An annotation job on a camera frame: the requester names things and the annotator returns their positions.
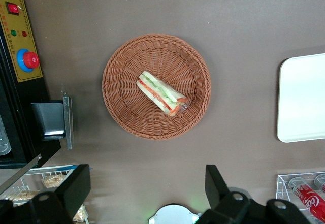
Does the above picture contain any red emergency stop button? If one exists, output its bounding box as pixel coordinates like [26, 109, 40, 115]
[16, 48, 40, 73]

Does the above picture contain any silver metal bar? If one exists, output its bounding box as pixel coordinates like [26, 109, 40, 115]
[62, 96, 74, 150]

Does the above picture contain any silver metal strip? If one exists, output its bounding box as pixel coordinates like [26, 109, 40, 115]
[0, 154, 43, 196]

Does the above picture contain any steel pan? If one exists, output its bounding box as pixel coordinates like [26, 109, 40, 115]
[0, 114, 12, 156]

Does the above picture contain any brown table mat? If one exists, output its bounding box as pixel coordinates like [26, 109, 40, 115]
[0, 0, 325, 224]

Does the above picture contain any triangle sandwich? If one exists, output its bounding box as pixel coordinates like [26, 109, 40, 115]
[136, 71, 190, 117]

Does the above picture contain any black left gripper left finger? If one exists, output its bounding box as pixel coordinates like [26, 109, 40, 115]
[0, 164, 91, 224]

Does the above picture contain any white round disc device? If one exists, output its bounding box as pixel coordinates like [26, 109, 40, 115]
[148, 203, 202, 224]

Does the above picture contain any yellow control panel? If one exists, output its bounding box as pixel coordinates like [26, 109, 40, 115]
[0, 0, 43, 83]

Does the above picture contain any packaged brown snack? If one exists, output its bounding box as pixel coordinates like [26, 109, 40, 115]
[6, 190, 40, 202]
[42, 174, 67, 189]
[73, 205, 87, 222]

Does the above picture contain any round brown wicker basket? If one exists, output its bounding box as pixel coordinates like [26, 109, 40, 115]
[102, 33, 212, 141]

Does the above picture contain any clear acrylic box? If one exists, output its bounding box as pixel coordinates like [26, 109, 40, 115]
[276, 171, 325, 224]

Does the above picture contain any red rocker switch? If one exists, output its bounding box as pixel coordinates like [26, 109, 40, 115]
[5, 2, 20, 16]

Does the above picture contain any white plastic tray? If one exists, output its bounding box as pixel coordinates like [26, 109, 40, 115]
[276, 53, 325, 143]

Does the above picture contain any black machine cabinet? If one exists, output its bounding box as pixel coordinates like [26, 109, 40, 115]
[0, 0, 66, 169]

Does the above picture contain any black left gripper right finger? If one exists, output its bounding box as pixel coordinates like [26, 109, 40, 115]
[200, 165, 312, 224]

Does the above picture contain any red cola can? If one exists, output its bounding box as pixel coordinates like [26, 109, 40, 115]
[289, 177, 325, 223]

